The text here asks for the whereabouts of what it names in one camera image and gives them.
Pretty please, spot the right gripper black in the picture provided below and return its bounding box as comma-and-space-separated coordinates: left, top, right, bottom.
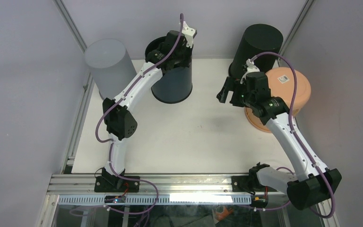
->
216, 77, 255, 108

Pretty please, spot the dark blue plastic bucket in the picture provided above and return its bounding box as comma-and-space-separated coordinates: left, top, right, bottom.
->
151, 48, 193, 104

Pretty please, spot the orange plastic bucket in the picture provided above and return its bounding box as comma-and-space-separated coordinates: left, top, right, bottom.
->
244, 67, 311, 132

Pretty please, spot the black ribbed plastic bucket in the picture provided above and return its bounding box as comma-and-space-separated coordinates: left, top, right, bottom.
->
228, 24, 284, 79

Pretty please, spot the grey plastic bucket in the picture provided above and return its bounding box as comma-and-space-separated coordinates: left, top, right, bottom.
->
84, 38, 137, 99

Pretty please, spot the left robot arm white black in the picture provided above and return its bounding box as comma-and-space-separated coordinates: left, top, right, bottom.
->
95, 28, 197, 192

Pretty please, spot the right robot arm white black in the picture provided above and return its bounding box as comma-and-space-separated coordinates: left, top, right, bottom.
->
216, 72, 342, 210

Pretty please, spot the orange object below table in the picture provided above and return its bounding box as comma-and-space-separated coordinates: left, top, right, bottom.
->
214, 206, 233, 221

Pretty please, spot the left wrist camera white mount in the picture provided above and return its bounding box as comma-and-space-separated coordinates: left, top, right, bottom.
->
182, 21, 197, 49

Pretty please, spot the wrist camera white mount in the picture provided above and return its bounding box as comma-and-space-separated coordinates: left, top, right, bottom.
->
240, 57, 260, 84
182, 21, 197, 49

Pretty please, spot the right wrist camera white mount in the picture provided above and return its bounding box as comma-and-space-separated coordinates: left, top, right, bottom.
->
240, 57, 260, 84

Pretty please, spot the right aluminium frame post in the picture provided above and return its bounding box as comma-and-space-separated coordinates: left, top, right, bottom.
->
279, 0, 315, 55

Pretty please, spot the aluminium frame post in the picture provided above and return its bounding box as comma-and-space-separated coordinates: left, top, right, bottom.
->
53, 0, 87, 52
279, 0, 315, 55

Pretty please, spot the left aluminium frame post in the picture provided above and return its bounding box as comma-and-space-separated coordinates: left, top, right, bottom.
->
53, 0, 87, 52

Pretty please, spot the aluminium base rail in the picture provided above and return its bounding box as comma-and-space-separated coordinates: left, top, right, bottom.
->
47, 173, 329, 196

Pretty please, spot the white slotted cable duct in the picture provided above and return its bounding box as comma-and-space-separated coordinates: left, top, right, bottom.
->
58, 193, 251, 206

